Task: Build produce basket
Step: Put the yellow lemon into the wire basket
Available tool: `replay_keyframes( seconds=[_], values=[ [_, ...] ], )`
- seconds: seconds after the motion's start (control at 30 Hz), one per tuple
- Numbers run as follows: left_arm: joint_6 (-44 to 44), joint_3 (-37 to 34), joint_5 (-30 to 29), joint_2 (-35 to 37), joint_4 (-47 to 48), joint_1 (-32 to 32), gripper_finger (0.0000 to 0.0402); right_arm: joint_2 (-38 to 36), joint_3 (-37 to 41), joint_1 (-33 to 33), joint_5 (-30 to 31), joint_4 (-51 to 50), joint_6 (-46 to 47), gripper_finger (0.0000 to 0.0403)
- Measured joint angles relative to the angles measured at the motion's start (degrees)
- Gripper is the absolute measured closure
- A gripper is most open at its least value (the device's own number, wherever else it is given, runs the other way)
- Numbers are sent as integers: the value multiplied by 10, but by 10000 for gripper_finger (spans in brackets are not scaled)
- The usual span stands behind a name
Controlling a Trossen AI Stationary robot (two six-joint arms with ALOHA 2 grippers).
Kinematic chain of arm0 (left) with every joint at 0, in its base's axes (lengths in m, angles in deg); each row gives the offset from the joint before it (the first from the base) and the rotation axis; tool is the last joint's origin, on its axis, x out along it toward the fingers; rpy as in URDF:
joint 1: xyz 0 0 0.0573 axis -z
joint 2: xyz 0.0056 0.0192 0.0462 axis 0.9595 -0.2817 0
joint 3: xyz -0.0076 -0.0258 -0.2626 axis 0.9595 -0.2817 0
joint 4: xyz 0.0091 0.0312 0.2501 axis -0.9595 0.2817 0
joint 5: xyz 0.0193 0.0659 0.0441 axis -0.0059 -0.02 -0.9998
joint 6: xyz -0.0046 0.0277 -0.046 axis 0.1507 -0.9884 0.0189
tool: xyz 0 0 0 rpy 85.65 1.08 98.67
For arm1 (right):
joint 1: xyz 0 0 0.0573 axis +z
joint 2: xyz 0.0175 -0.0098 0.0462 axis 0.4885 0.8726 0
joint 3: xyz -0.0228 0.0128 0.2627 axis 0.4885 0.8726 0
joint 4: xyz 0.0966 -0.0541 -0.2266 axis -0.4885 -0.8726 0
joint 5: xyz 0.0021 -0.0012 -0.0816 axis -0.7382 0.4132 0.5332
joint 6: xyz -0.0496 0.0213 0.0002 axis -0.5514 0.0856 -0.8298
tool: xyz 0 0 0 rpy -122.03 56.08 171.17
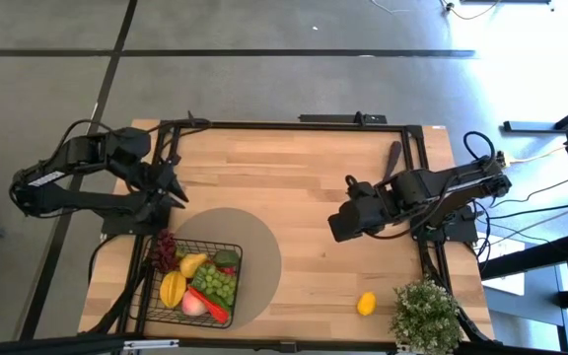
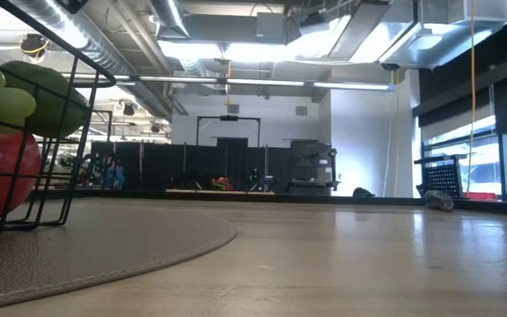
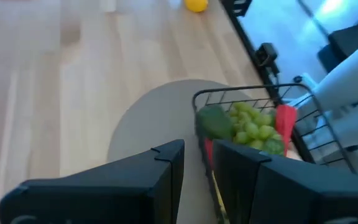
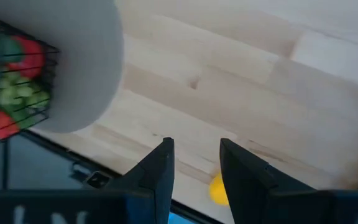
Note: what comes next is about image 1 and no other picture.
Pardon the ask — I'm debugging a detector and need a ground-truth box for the black floor stand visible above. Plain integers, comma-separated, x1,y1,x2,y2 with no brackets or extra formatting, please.
503,93,568,134

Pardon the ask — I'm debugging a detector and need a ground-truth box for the dark green avocado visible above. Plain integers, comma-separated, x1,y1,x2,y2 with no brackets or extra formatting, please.
213,249,241,269

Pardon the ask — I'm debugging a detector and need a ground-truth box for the orange carrot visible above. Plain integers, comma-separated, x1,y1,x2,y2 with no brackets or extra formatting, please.
187,285,231,324

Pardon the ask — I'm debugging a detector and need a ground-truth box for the silver bracket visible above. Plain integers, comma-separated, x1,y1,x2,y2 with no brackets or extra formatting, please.
123,338,179,351

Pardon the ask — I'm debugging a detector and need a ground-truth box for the black diagonal beam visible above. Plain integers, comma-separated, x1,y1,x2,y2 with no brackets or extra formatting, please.
478,231,568,280

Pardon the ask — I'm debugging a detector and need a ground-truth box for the red grape bunch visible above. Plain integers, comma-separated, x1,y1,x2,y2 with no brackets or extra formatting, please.
151,229,179,274

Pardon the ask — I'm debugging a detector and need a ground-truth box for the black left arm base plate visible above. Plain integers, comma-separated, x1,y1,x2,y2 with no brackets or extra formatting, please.
101,206,172,237

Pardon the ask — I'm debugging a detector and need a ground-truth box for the black wire basket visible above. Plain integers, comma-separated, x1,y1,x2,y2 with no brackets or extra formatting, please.
133,236,244,330

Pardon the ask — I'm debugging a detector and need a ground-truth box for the blue grey panel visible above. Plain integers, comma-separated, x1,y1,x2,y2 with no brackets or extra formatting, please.
485,265,566,326

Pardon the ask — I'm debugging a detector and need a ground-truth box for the green grape bunch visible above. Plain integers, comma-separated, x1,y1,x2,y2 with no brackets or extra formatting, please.
192,263,239,307

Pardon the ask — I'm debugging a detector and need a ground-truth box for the dark purple eggplant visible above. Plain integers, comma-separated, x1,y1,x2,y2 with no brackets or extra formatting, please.
382,140,403,182

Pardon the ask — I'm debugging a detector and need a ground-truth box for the round grey placemat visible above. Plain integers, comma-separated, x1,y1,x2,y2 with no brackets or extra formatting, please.
170,206,283,329

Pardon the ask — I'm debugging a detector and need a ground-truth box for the black floor cable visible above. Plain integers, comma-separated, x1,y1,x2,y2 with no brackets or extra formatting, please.
480,177,568,223

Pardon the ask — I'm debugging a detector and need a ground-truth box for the black crossbeam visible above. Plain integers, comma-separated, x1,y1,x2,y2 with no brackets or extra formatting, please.
0,332,568,355

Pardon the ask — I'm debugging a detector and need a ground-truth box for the potted green white plant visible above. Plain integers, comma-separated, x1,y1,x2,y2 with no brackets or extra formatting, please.
390,278,464,355

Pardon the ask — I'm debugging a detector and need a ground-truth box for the yellow lemon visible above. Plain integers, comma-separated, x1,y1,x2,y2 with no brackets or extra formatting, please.
356,291,378,318

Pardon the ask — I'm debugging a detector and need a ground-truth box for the pale yellow floor cable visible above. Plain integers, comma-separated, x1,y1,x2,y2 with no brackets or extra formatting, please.
508,144,568,164

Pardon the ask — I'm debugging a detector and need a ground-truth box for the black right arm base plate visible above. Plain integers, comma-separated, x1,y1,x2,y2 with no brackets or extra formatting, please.
411,206,479,244

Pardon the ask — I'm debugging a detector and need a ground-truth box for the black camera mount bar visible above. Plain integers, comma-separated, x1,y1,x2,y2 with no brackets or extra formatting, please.
298,111,389,125

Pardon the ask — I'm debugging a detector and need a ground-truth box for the thin black cable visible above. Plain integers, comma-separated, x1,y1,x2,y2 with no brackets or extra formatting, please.
439,0,502,21

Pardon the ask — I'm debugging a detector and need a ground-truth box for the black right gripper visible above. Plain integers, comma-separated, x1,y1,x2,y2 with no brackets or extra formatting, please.
327,182,390,244

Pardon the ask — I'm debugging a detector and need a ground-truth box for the yellow star fruit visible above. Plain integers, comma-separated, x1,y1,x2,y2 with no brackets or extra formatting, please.
159,270,187,310

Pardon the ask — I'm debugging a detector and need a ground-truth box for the black metal table frame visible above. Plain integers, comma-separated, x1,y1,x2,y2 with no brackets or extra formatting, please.
79,119,495,346

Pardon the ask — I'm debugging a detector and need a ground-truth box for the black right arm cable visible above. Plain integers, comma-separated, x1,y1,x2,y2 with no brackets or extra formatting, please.
345,130,497,198

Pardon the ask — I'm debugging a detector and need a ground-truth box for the white sheet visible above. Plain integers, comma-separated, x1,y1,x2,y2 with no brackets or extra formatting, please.
480,244,527,297

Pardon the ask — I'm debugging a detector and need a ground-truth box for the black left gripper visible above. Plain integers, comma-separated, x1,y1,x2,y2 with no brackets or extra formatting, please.
133,160,190,211

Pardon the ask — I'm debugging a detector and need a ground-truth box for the pink peach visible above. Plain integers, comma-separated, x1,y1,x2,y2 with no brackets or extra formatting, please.
180,289,209,318

